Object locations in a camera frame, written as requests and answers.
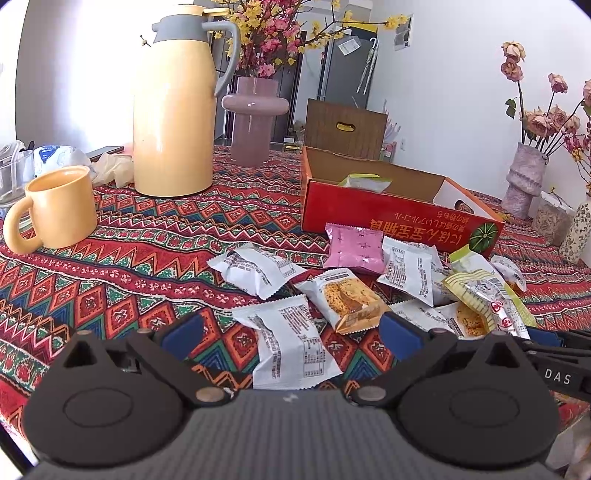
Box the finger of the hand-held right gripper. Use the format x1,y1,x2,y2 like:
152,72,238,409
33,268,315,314
519,327,591,354

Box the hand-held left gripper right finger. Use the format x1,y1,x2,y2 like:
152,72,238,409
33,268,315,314
345,311,532,408

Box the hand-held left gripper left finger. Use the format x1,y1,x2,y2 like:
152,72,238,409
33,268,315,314
61,313,236,408

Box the white snack packet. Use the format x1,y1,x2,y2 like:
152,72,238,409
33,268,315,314
376,236,441,308
489,255,527,291
208,243,306,301
232,295,343,391
390,300,455,333

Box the yellow striped snack packet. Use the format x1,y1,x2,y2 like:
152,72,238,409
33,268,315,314
441,270,509,308

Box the pink snack packet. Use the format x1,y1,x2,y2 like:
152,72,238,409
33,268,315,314
323,223,386,275

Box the green snack packet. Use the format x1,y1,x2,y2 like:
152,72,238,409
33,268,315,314
337,173,393,193
450,244,497,278

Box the red cardboard box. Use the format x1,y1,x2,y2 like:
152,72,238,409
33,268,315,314
300,146,505,258

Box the patterned red tablecloth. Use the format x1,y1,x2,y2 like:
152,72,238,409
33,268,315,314
0,143,591,480

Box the floral patterned vase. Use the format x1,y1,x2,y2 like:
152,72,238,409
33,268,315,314
558,194,591,265

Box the glass jar of grain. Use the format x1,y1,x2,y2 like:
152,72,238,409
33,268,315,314
531,191,575,247

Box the yellow ceramic mug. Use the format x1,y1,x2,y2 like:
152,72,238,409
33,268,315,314
4,165,99,256

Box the mauve glass vase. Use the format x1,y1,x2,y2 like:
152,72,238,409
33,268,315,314
222,77,289,167

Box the white dried grass bundle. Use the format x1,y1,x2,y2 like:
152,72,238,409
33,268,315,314
382,99,403,141

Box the dried pink roses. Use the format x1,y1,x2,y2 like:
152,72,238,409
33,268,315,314
501,41,591,185

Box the white plastic bag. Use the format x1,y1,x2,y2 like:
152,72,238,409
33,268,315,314
32,144,98,181

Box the yellow thermos jug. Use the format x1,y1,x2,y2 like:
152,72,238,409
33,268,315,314
133,4,242,199

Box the clear glass cup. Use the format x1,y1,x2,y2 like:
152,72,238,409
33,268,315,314
0,150,35,208

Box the dark brown door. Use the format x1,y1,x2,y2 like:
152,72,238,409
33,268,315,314
270,55,305,144

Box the white folded umbrella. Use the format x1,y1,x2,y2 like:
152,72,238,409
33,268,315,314
358,39,379,95

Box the grey refrigerator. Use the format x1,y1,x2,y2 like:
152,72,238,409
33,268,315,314
318,28,377,109

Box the pink and yellow blossom branches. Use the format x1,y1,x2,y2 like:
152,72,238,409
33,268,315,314
139,0,409,79

